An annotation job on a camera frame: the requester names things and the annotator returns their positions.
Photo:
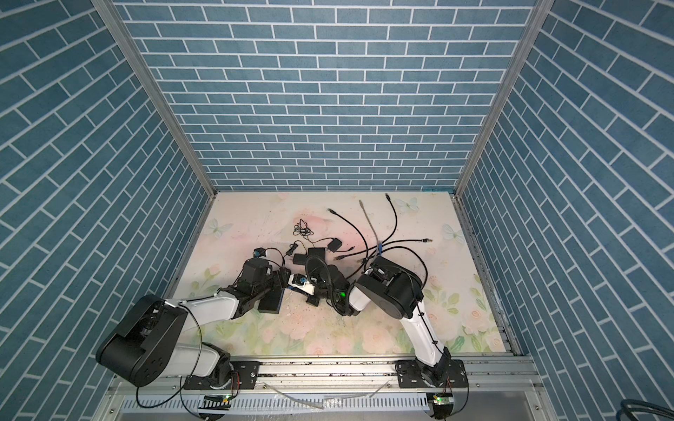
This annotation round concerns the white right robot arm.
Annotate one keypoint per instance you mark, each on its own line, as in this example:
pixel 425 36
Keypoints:
pixel 395 290

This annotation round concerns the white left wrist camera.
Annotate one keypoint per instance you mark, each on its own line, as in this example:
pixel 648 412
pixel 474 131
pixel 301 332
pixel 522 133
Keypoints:
pixel 260 252

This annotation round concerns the black power adapter left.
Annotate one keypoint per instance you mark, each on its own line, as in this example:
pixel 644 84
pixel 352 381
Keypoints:
pixel 299 259

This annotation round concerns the black power adapter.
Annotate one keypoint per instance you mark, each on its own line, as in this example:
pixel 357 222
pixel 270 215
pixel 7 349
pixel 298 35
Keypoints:
pixel 299 259
pixel 334 245

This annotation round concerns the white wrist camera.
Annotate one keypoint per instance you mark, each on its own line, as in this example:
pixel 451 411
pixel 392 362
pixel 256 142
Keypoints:
pixel 260 252
pixel 299 283

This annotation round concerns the black network switch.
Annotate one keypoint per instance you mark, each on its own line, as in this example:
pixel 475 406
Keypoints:
pixel 271 300
pixel 315 255

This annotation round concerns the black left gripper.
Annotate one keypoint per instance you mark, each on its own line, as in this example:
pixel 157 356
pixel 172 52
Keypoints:
pixel 276 275

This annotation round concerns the black power adapter right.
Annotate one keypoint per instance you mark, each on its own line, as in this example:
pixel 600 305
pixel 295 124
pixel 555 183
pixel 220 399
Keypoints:
pixel 334 245

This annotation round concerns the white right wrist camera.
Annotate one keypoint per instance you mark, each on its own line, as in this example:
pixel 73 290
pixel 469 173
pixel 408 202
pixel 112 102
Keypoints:
pixel 299 283

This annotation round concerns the aluminium front rail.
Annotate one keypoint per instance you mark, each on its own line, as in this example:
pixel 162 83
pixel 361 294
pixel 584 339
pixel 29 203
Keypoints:
pixel 363 374

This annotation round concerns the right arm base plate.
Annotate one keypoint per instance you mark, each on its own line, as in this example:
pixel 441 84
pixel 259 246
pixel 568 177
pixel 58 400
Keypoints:
pixel 432 373

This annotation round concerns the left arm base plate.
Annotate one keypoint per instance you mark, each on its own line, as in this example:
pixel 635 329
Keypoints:
pixel 231 375

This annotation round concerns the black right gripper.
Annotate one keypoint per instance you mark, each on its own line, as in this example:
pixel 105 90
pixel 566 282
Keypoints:
pixel 319 277

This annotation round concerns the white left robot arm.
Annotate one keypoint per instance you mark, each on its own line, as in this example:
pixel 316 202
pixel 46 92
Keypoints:
pixel 146 345

